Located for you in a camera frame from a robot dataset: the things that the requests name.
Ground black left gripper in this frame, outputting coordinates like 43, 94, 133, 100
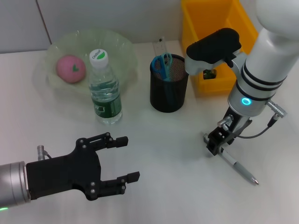
25, 132, 141, 201

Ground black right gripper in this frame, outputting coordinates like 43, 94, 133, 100
206, 106, 253, 157

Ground white grey pen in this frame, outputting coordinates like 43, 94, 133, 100
202, 132, 259, 186

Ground clear green-label water bottle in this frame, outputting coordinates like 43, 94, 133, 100
88, 49, 123, 125

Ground green plastic wrapper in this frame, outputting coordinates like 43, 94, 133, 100
202, 68, 218, 80

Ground blue teal scissors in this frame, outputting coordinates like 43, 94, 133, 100
151, 52, 176, 106

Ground pink toy peach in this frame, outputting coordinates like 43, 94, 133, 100
55, 55, 87, 84

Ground clear plastic ruler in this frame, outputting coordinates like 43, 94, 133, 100
152, 35, 169, 58

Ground black mesh pen holder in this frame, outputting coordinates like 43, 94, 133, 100
149, 54, 191, 113

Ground translucent green fruit plate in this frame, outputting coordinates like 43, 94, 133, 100
35, 28, 139, 104

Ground yellow plastic bin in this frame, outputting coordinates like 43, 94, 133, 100
181, 0, 259, 95

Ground grey right arm cable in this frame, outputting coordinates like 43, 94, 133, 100
217, 99, 288, 139

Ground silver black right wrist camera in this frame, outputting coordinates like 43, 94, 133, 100
185, 28, 242, 76

